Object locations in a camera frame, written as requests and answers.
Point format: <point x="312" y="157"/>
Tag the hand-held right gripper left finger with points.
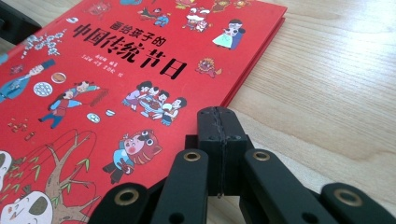
<point x="210" y="137"/>

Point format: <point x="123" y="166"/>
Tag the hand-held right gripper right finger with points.
<point x="233" y="137"/>

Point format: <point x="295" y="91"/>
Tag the red picture book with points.
<point x="124" y="93"/>

